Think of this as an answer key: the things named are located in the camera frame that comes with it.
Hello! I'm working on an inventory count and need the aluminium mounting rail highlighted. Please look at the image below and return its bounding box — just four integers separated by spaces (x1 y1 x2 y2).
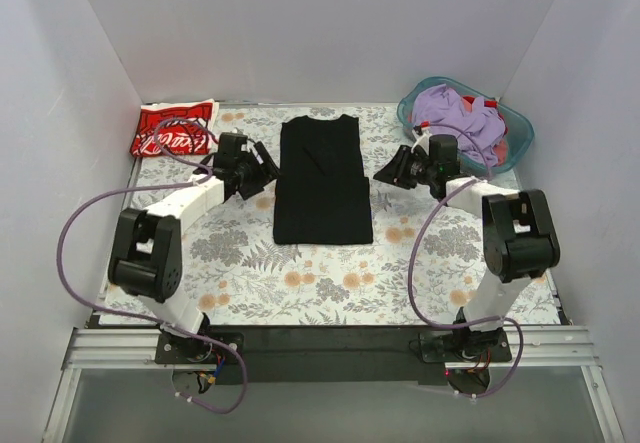
62 325 600 369

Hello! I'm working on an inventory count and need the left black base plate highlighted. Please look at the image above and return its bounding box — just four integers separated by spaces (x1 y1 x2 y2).
154 332 237 364

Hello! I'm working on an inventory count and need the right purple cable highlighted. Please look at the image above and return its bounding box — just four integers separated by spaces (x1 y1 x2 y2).
407 121 526 400

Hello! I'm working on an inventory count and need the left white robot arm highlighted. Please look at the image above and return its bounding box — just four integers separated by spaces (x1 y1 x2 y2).
107 133 279 363

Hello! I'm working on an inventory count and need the purple cable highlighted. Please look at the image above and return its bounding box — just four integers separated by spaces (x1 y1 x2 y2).
407 121 526 400
55 117 249 414

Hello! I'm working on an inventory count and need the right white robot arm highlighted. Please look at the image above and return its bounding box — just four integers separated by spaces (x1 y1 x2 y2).
374 134 561 361

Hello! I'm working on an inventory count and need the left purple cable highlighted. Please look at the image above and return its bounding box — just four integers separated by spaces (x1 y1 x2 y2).
55 117 249 414

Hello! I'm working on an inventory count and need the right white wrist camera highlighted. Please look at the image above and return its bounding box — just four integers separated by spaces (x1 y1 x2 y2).
412 121 431 154

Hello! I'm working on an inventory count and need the black t-shirt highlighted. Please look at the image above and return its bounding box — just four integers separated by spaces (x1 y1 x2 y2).
273 114 373 245

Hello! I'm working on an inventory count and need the lilac t-shirt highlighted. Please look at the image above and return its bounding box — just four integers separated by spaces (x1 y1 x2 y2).
411 84 506 167

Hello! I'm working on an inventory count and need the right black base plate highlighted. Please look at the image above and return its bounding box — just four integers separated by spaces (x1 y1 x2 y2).
418 329 512 363

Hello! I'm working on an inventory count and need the teal plastic basket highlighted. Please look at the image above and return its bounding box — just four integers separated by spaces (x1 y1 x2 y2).
396 76 535 176

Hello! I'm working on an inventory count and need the folded red Coca-Cola shirt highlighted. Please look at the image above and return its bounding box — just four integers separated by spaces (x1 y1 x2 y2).
130 99 219 158

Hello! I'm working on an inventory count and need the red garment in basket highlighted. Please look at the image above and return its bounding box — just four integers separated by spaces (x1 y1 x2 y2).
461 95 508 166

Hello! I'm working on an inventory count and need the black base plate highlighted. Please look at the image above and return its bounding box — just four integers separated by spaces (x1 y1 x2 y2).
154 332 237 364
418 329 512 363

